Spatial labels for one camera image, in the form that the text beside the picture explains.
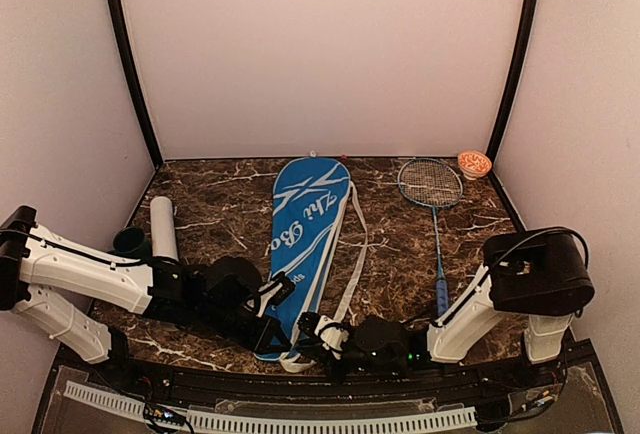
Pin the blue racket bag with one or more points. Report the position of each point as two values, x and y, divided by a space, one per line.
310 198

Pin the orange patterned small bowl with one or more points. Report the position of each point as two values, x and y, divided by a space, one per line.
473 164

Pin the black cup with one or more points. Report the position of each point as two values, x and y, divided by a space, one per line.
131 243

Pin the small circuit board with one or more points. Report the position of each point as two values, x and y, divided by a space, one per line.
162 416

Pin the blue badminton racket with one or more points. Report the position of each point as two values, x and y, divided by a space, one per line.
435 185

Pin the white slotted cable duct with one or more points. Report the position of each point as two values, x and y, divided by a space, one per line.
278 418

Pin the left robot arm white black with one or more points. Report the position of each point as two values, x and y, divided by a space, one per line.
227 296

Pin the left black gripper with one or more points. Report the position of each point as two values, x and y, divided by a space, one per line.
274 328

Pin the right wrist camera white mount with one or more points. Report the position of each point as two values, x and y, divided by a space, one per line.
323 337

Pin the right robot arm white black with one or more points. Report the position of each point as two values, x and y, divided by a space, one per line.
541 274

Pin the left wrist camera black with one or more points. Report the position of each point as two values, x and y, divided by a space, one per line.
274 292

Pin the black front table rail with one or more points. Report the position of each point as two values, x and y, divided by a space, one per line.
481 383

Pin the white shuttlecock tube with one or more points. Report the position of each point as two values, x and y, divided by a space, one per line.
163 237

